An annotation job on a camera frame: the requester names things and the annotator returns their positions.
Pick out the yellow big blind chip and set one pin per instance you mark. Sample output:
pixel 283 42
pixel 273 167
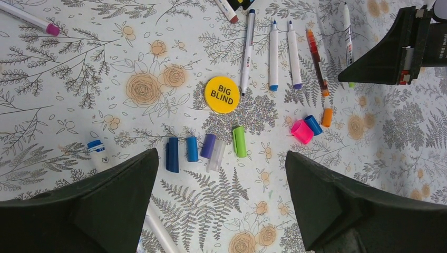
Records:
pixel 222 94

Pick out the pink highlighter cap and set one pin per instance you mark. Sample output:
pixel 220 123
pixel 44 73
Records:
pixel 302 132

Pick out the white blue tip pen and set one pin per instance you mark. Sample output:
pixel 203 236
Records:
pixel 273 58

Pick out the magenta cap pen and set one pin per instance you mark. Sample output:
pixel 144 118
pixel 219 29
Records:
pixel 29 19

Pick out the blue whiteboard marker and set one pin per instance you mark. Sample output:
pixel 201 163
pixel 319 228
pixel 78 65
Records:
pixel 99 155

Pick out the blue marker cap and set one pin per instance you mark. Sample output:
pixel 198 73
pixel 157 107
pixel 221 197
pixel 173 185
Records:
pixel 313 125

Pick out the orange red pen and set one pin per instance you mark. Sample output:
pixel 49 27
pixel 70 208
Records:
pixel 317 62

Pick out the floral table mat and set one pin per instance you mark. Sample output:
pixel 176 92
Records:
pixel 124 77

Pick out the orange tip white pen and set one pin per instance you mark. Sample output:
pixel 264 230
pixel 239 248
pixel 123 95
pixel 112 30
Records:
pixel 160 232

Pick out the purple cap white pen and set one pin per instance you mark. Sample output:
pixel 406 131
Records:
pixel 294 57

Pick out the dark blue pen cap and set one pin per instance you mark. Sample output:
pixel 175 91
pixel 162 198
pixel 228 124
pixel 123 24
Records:
pixel 172 156

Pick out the brown cap white pen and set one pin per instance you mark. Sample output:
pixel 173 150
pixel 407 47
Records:
pixel 227 10

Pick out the clear pen cap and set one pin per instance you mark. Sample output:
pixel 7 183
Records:
pixel 214 163

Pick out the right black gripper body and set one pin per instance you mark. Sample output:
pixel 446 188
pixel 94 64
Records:
pixel 398 57

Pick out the orange pen cap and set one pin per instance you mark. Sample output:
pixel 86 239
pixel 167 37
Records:
pixel 327 117

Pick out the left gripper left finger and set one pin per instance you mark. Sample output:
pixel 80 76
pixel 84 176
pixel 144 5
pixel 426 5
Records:
pixel 80 213

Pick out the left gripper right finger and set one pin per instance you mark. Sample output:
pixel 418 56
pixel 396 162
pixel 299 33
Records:
pixel 336 213

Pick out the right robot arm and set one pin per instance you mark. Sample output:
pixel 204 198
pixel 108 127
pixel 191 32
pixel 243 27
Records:
pixel 437 41

